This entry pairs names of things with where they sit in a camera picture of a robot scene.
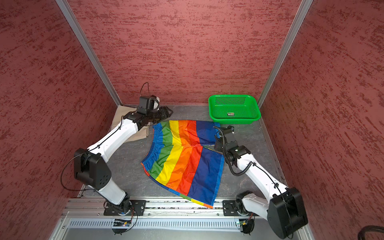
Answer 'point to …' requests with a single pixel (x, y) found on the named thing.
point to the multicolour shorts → (181, 155)
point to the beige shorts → (121, 111)
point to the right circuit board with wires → (248, 225)
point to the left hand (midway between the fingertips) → (170, 116)
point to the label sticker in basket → (230, 114)
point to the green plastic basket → (233, 109)
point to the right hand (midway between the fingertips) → (218, 146)
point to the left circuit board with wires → (124, 223)
